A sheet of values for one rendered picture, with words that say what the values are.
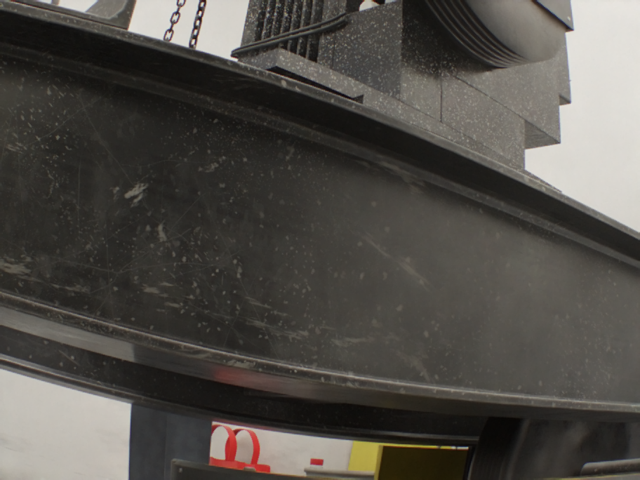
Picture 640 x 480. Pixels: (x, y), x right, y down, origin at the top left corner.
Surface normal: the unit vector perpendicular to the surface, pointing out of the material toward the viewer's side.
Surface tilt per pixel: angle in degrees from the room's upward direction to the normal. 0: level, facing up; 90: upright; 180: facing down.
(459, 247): 90
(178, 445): 90
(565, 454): 73
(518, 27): 90
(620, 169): 90
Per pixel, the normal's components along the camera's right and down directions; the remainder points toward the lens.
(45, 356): 0.58, -0.14
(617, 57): -0.80, -0.22
